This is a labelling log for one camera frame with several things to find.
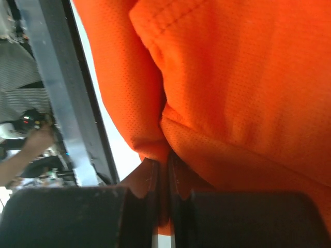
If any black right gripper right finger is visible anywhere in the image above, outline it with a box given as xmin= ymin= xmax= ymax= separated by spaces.
xmin=168 ymin=153 xmax=330 ymax=247

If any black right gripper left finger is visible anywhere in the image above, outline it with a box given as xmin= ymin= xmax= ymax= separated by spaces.
xmin=1 ymin=159 xmax=159 ymax=247

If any orange t shirt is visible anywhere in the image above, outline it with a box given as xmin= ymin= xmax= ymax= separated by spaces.
xmin=74 ymin=1 xmax=330 ymax=226

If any distant person hand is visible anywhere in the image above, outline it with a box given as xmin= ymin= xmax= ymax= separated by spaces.
xmin=21 ymin=123 xmax=55 ymax=157

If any aluminium front rail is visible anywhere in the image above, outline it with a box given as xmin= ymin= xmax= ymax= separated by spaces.
xmin=16 ymin=1 xmax=119 ymax=186

